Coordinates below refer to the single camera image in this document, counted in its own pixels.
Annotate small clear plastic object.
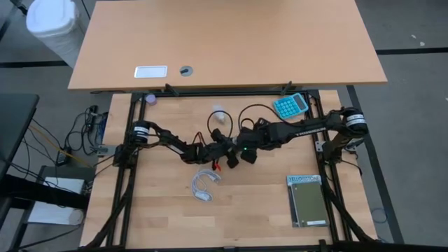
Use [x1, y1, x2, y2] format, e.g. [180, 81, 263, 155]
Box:
[211, 104, 228, 125]

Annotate white trash bin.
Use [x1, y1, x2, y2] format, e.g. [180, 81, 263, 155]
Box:
[26, 0, 85, 69]

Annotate light wooden desk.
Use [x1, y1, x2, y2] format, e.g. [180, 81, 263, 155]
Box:
[68, 0, 389, 91]

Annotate teal tray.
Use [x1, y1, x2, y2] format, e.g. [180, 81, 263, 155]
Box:
[272, 92, 309, 120]

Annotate green spiral notebook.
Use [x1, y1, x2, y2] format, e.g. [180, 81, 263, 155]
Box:
[286, 174, 330, 228]

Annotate black desk foot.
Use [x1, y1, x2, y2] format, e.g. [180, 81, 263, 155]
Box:
[0, 174, 90, 211]

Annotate white lamp power cord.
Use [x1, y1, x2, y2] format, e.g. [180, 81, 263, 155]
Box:
[190, 169, 223, 203]

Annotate black side table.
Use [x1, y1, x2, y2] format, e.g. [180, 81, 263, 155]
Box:
[0, 92, 40, 179]

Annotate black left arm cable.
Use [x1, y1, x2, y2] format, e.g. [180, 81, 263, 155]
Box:
[206, 110, 234, 140]

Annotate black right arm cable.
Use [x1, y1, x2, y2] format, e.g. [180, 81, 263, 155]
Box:
[238, 103, 281, 134]

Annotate black power adapter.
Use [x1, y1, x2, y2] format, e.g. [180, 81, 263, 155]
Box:
[55, 148, 70, 167]

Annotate black aluminium table frame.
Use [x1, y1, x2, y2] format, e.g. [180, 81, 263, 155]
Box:
[80, 89, 379, 252]

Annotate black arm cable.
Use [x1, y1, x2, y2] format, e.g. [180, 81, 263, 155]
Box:
[238, 103, 281, 134]
[206, 110, 234, 140]

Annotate white computer case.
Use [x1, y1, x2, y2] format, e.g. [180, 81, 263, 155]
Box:
[27, 176, 87, 227]

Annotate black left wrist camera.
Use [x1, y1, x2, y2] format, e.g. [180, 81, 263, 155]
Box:
[209, 128, 225, 143]

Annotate grey metal mounting bracket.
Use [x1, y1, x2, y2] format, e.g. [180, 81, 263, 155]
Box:
[314, 140, 333, 153]
[91, 144, 117, 158]

